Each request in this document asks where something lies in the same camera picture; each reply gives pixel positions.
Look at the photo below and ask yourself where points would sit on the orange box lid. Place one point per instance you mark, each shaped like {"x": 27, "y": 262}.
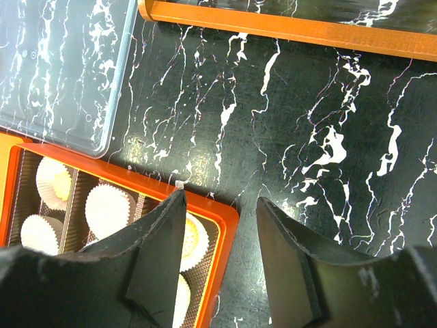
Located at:
{"x": 10, "y": 158}

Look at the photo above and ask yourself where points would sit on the white paper cup back-left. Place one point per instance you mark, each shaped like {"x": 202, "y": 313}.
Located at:
{"x": 46, "y": 171}

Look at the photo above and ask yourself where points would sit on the wooden dish rack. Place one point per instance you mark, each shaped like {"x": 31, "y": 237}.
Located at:
{"x": 368, "y": 39}

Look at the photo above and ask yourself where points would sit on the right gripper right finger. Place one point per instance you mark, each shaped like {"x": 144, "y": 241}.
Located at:
{"x": 312, "y": 281}

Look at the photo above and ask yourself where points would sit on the white paper cup back-right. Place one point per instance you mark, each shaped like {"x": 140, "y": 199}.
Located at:
{"x": 202, "y": 248}

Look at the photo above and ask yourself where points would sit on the orange compartment cookie box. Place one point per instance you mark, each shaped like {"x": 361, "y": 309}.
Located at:
{"x": 88, "y": 244}

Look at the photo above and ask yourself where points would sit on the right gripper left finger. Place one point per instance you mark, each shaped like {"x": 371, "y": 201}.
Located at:
{"x": 135, "y": 271}

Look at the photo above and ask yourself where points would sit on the white paper cup front-left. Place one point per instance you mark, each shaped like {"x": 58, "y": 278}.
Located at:
{"x": 41, "y": 233}

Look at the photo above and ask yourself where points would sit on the white paper cup front-right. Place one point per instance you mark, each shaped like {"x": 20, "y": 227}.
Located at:
{"x": 182, "y": 302}

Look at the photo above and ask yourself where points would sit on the white paper cup back-middle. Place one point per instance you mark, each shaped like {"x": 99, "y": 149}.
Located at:
{"x": 108, "y": 209}

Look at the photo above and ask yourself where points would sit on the yellow round cookie top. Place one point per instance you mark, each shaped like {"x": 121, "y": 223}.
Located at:
{"x": 191, "y": 239}

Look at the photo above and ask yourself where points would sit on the clear plastic tray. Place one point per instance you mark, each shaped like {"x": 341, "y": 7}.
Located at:
{"x": 62, "y": 67}

